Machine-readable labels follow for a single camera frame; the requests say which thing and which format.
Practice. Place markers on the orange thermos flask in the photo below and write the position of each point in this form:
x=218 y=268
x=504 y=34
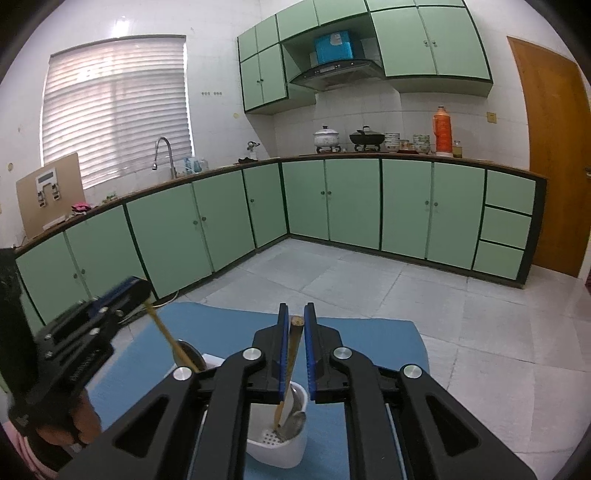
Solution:
x=442 y=127

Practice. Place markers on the white twin utensil holder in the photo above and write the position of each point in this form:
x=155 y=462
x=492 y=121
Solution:
x=264 y=445

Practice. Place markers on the green upper kitchen cabinets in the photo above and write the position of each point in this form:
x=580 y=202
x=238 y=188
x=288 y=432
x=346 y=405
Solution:
x=422 y=46

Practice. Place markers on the white window blind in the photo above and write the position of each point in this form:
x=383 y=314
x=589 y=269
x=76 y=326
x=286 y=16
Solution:
x=121 y=105

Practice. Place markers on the blue box above hood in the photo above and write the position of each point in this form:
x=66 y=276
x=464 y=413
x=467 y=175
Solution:
x=334 y=47

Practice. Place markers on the black wok with lid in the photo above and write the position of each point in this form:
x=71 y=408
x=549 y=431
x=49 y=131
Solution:
x=366 y=139

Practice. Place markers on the bamboo chopstick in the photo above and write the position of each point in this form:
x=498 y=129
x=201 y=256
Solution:
x=153 y=314
x=294 y=339

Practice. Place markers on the wooden door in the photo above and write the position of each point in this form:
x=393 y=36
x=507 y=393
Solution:
x=558 y=116

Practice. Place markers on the green kitchen cabinets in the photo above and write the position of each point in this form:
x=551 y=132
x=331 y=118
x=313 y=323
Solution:
x=467 y=217
x=422 y=46

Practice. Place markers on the black plastic spoon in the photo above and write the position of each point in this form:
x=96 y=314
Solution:
x=188 y=356

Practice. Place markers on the pink cloth on counter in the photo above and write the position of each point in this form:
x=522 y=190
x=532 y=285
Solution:
x=81 y=208

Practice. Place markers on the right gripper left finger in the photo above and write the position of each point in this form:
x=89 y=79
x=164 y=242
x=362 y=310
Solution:
x=192 y=425

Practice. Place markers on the person's left hand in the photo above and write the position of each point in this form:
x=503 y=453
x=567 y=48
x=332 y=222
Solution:
x=80 y=424

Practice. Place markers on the black range hood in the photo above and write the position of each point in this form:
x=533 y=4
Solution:
x=340 y=73

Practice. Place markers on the green lower kitchen cabinets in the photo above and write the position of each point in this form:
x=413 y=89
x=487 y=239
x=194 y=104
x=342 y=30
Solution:
x=467 y=217

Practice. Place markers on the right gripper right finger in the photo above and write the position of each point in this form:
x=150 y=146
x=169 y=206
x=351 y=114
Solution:
x=401 y=424

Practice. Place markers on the white cooking pot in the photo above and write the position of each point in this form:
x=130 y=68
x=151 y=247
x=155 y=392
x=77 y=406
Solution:
x=326 y=140

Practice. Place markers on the cardboard box with print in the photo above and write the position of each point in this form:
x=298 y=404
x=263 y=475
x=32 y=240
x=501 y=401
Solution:
x=46 y=196

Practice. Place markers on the jars on counter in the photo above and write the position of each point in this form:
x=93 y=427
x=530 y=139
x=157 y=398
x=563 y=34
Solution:
x=419 y=144

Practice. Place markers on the silver cartoon-handle spoon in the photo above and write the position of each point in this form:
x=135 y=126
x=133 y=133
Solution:
x=294 y=424

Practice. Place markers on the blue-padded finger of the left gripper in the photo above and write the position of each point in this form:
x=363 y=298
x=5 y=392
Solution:
x=120 y=300

